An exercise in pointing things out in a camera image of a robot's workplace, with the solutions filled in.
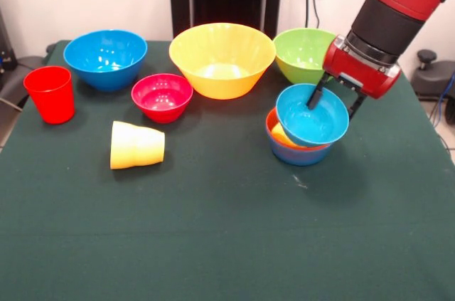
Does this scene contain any large green bowl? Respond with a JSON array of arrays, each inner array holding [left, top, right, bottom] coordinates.
[[272, 27, 338, 85]]

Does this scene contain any small light blue bowl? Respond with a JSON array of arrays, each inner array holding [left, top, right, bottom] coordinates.
[[275, 83, 350, 148]]

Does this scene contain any small orange-red bowl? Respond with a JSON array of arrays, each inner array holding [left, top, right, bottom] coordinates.
[[265, 107, 331, 152]]

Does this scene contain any red cup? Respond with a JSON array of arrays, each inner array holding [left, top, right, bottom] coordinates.
[[23, 65, 76, 125]]

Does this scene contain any small magenta bowl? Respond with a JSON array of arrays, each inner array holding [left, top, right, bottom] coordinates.
[[131, 73, 194, 124]]

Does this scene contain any dark green tablecloth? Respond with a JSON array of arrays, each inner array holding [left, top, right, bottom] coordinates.
[[0, 40, 455, 301]]

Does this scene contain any orange-yellow cup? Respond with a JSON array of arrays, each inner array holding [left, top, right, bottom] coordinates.
[[136, 126, 166, 167]]

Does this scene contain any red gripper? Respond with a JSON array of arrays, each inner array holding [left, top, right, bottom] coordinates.
[[306, 33, 402, 122]]

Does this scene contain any large blue bowl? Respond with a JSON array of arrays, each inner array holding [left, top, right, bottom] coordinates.
[[63, 28, 149, 90]]

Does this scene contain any large orange-yellow bowl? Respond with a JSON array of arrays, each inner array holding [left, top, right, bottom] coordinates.
[[168, 22, 277, 100]]

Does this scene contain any yellow cup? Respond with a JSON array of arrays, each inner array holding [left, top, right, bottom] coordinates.
[[109, 120, 140, 170], [270, 123, 299, 149]]

